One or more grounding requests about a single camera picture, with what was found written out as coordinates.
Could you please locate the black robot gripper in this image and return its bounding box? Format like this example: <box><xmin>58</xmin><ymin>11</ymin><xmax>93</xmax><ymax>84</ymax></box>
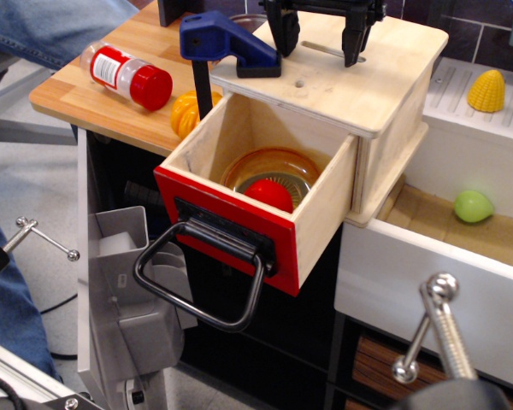
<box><xmin>258</xmin><ymin>0</ymin><xmax>386</xmax><ymax>67</ymax></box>

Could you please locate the light plywood box housing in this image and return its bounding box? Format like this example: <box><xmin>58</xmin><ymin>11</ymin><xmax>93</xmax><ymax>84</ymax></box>
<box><xmin>210</xmin><ymin>12</ymin><xmax>449</xmax><ymax>227</ymax></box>

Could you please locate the wooden drawer with red front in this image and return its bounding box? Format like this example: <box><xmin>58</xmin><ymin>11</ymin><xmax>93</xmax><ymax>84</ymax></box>
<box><xmin>155</xmin><ymin>94</ymin><xmax>357</xmax><ymax>296</ymax></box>

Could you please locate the blue bar clamp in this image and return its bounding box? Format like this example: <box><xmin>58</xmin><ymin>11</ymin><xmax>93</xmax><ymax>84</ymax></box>
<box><xmin>180</xmin><ymin>11</ymin><xmax>281</xmax><ymax>119</ymax></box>

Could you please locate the amber glass bowl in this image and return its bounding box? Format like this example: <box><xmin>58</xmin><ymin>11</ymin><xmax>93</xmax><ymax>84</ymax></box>
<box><xmin>221</xmin><ymin>147</ymin><xmax>321</xmax><ymax>208</ymax></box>

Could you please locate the black block on table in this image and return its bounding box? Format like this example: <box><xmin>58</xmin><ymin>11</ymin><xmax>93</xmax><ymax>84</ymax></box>
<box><xmin>157</xmin><ymin>0</ymin><xmax>204</xmax><ymax>27</ymax></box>

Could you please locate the yellow toy pumpkin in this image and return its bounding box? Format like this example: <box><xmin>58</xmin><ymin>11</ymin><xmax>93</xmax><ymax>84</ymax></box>
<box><xmin>170</xmin><ymin>91</ymin><xmax>200</xmax><ymax>139</ymax></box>

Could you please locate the red toy tomato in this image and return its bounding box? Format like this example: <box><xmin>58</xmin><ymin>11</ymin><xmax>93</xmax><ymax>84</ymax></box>
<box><xmin>244</xmin><ymin>179</ymin><xmax>293</xmax><ymax>213</ymax></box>

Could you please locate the yellow toy corn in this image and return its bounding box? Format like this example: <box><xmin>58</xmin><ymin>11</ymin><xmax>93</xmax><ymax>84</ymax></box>
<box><xmin>467</xmin><ymin>69</ymin><xmax>505</xmax><ymax>113</ymax></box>

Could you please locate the clear jar with red lid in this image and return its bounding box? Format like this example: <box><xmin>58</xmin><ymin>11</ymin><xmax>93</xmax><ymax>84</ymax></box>
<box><xmin>80</xmin><ymin>41</ymin><xmax>174</xmax><ymax>111</ymax></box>

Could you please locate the white toy sink unit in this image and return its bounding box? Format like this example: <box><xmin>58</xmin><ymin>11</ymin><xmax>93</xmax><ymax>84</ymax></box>
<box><xmin>334</xmin><ymin>59</ymin><xmax>513</xmax><ymax>386</ymax></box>

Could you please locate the green toy pear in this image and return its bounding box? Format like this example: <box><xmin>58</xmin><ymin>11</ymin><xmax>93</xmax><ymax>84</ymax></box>
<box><xmin>454</xmin><ymin>190</ymin><xmax>495</xmax><ymax>224</ymax></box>

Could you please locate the blue jeans leg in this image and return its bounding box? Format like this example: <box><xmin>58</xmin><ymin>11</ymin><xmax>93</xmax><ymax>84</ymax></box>
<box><xmin>0</xmin><ymin>0</ymin><xmax>139</xmax><ymax>380</ymax></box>

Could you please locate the steel clamp screw right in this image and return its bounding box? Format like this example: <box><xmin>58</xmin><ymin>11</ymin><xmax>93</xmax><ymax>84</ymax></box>
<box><xmin>392</xmin><ymin>272</ymin><xmax>478</xmax><ymax>384</ymax></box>

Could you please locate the steel clamp screw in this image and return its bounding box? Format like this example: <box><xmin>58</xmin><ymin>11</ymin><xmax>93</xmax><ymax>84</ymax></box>
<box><xmin>0</xmin><ymin>215</ymin><xmax>81</xmax><ymax>281</ymax></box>
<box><xmin>392</xmin><ymin>272</ymin><xmax>478</xmax><ymax>384</ymax></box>

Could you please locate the steel clamp screw left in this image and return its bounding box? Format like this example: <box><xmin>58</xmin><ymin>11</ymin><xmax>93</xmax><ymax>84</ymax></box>
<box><xmin>0</xmin><ymin>215</ymin><xmax>81</xmax><ymax>281</ymax></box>

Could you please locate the black metal drawer handle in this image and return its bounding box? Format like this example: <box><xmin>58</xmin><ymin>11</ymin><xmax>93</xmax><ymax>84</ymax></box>
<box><xmin>133</xmin><ymin>198</ymin><xmax>276</xmax><ymax>333</ymax></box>

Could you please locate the grey metal bracket device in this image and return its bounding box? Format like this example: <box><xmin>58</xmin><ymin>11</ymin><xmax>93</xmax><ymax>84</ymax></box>
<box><xmin>80</xmin><ymin>206</ymin><xmax>198</xmax><ymax>409</ymax></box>

